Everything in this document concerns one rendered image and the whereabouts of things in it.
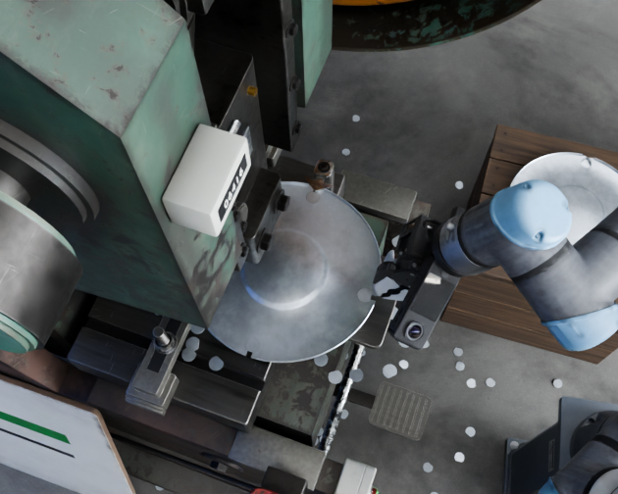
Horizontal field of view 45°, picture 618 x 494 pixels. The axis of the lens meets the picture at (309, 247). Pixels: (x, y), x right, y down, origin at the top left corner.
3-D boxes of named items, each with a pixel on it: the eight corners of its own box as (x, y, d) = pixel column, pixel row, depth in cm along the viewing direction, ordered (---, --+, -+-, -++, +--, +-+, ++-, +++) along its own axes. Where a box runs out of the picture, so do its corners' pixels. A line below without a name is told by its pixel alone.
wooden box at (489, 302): (618, 231, 198) (674, 165, 166) (597, 365, 183) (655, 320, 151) (470, 194, 203) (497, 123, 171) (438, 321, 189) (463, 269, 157)
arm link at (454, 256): (502, 278, 86) (444, 249, 84) (479, 286, 90) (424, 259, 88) (515, 223, 89) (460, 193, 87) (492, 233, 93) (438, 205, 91)
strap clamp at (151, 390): (209, 315, 116) (198, 291, 107) (164, 416, 110) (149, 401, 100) (174, 302, 117) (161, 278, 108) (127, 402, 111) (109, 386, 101)
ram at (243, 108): (300, 192, 104) (292, 56, 77) (260, 286, 98) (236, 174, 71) (186, 156, 106) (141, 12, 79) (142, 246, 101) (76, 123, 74)
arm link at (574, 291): (662, 294, 80) (602, 213, 80) (592, 359, 78) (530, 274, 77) (617, 299, 88) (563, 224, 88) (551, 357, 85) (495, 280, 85)
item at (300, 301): (344, 391, 103) (344, 389, 102) (155, 324, 108) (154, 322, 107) (405, 216, 114) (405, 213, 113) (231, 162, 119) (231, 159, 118)
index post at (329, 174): (334, 189, 125) (335, 160, 116) (329, 204, 124) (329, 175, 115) (319, 184, 125) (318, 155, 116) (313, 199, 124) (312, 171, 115)
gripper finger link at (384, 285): (386, 264, 111) (418, 248, 103) (375, 299, 108) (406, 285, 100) (368, 255, 110) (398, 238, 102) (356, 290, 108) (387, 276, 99)
